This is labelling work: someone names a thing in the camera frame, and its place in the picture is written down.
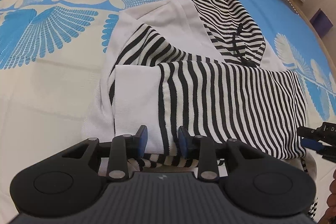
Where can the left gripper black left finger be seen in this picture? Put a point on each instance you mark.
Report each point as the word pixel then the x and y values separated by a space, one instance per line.
pixel 119 150

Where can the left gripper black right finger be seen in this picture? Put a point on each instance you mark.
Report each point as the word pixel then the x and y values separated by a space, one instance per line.
pixel 206 151

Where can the black white striped hoodie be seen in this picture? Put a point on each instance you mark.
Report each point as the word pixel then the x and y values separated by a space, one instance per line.
pixel 200 65

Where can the purple box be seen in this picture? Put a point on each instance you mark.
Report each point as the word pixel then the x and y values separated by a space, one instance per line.
pixel 321 23

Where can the blue cream patterned bedsheet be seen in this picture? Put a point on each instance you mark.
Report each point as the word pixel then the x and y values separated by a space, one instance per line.
pixel 71 69

